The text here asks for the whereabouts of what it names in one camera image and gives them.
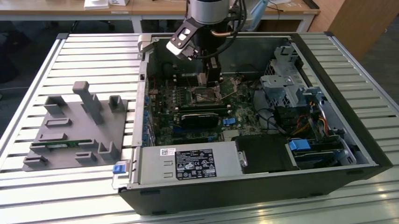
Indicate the metal locking lever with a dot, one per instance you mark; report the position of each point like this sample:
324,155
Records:
229,95
187,83

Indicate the silver chipset heat sink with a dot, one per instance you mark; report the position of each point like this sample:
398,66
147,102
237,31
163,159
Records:
231,135

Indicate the black PC case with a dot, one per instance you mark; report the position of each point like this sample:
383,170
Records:
217,200

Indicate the grey parts rack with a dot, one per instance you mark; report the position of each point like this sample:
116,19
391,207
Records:
77,130

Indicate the green motherboard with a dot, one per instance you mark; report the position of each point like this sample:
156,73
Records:
245,116

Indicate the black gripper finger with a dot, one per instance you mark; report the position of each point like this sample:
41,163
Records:
204,65
213,77

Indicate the white box dark label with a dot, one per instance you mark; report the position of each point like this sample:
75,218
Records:
120,2

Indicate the silver drive cage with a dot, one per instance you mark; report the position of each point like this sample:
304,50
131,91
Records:
274,84

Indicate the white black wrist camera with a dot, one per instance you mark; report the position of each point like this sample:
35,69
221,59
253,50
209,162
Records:
177,47

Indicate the blue disk carrier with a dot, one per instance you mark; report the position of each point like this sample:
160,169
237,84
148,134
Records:
299,145

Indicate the CPU socket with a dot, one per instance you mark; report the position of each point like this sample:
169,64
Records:
204,95

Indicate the black plastic shroud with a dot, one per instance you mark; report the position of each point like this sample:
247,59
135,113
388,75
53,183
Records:
264,154

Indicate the disk bay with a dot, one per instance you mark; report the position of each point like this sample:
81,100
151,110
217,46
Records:
315,155

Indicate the blue plastic latch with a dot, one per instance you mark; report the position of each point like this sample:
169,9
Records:
119,169

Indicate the silver power supply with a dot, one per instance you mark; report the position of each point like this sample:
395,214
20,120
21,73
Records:
149,163

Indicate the black RAM slot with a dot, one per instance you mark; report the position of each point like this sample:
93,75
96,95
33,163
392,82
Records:
193,75
193,78
193,81

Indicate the wooden desk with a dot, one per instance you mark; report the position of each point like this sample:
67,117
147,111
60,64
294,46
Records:
61,11

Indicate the wooden cabinet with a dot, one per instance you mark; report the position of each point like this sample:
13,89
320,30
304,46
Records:
364,23

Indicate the pale blue teach pendant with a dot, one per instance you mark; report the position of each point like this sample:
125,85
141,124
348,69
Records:
259,11

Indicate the black graphics card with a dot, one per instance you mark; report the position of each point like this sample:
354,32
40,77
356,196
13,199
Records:
199,122

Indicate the white papers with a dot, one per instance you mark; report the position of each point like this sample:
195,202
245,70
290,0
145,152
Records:
290,2

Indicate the silver topped CPU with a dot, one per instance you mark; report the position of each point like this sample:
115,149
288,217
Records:
201,79

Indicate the blue board connector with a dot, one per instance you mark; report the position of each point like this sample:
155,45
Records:
228,121

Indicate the green RAM stick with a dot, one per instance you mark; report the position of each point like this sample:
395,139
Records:
71,142

